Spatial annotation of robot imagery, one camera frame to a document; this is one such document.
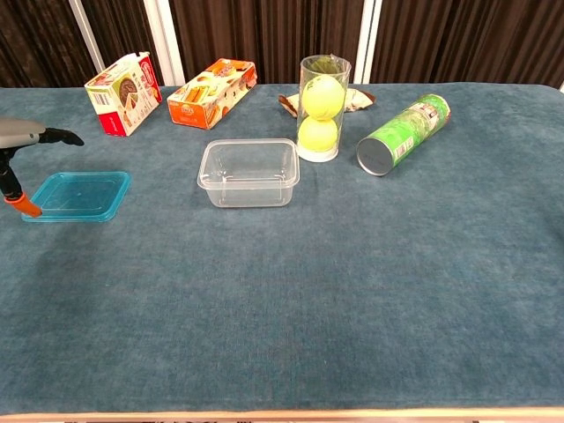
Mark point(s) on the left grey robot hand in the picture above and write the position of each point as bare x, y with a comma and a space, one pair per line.
22, 132

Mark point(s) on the blue plastic lid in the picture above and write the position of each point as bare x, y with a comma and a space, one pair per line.
83, 196

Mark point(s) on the clear plastic container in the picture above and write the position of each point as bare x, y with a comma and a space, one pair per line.
249, 176

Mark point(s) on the dark brown curtain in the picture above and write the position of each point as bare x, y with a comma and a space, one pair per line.
35, 39
264, 31
462, 39
119, 26

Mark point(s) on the red white snack box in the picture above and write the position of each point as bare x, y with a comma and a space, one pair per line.
125, 99

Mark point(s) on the orange biscuit box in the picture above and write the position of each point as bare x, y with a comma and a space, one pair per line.
211, 94

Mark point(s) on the yellow tennis ball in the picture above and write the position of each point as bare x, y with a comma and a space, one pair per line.
317, 134
323, 97

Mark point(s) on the teal table cloth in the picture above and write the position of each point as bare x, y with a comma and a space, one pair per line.
282, 286

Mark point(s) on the clear tennis ball tube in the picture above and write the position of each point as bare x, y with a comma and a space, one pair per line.
326, 64

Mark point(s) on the white brown snack wrapper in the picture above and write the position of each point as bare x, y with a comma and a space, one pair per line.
359, 99

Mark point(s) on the green chips can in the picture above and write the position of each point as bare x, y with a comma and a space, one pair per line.
405, 132

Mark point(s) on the white frame pole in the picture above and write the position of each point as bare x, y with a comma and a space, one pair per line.
368, 39
86, 31
165, 39

